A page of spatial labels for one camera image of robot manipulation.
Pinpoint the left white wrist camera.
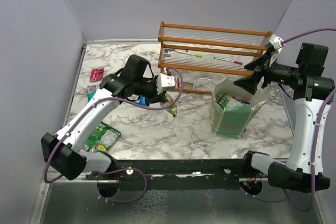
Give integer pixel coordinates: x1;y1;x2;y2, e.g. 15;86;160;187
156;73;179;94

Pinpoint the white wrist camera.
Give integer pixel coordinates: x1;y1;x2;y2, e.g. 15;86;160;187
264;34;284;60
156;73;179;94

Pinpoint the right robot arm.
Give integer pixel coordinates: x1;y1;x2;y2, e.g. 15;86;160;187
241;43;335;193

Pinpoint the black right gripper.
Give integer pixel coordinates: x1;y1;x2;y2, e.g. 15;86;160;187
234;49;301;93

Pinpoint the green capped marker pen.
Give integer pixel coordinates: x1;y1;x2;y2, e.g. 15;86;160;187
174;50;203;58

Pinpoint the green beige paper bag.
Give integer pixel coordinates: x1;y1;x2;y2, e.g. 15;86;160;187
196;77;270;138

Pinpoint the Fox's spring tea candy bag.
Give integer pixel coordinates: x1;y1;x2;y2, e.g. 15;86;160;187
160;98;177;118

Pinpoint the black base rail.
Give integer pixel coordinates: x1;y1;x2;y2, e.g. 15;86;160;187
86;158;266;196

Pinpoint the purple capped marker pen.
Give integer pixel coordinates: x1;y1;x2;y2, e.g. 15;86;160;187
213;57;243;65

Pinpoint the green Fox's candy bag back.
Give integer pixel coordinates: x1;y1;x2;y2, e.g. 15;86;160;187
217;93;243;109

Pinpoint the green candy bag near left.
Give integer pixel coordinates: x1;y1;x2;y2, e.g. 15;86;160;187
82;122;121;153

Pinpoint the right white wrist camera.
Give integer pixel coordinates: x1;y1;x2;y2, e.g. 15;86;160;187
264;34;284;60

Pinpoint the teal snack bag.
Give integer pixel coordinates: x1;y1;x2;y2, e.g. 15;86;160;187
87;84;99;101

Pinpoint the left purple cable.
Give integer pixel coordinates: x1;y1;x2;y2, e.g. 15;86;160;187
43;67;184;204

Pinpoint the blue snack wrapper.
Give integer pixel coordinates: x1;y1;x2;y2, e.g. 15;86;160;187
138;96;147;106

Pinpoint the purple cable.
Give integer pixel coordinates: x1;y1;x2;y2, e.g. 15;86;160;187
245;28;336;212
43;67;184;204

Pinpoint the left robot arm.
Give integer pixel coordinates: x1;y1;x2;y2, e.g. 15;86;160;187
41;55;182;183

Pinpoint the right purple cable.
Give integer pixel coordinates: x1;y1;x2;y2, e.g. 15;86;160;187
245;28;336;212

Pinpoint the wooden shelf rack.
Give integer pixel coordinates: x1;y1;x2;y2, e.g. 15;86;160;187
158;22;272;78

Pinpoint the red white staples box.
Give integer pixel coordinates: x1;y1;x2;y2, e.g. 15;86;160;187
183;82;195;90

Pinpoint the red small snack packet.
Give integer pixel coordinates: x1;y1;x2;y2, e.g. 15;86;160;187
89;68;104;82

